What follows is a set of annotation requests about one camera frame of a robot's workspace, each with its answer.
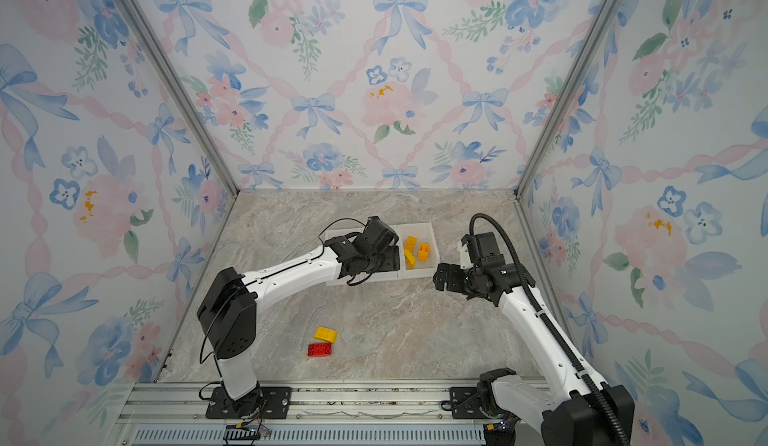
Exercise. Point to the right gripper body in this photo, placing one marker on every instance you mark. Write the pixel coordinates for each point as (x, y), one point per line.
(461, 280)

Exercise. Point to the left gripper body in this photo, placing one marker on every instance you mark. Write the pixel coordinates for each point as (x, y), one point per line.
(390, 261)

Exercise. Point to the yellow curved lego piece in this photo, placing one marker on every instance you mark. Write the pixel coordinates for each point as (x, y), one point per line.
(410, 259)

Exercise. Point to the white three-compartment bin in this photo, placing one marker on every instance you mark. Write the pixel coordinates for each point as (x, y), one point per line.
(423, 232)

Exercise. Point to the yellow printed lego piece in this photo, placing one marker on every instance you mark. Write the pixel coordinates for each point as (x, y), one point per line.
(423, 251)

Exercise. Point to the red lego brick front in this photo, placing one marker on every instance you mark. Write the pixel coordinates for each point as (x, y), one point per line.
(319, 349)

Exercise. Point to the long yellow lego brick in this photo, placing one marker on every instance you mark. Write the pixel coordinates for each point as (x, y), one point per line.
(410, 244)

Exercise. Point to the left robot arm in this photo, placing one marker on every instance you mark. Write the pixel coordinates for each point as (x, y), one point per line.
(229, 310)

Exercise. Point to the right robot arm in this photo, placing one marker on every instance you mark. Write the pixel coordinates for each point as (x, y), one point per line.
(579, 407)

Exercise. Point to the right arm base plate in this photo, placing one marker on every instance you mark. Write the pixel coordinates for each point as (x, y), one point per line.
(469, 403)

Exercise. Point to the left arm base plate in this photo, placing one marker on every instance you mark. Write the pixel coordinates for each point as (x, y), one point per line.
(262, 403)

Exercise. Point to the aluminium mounting rail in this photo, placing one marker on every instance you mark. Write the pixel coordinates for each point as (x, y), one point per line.
(403, 412)

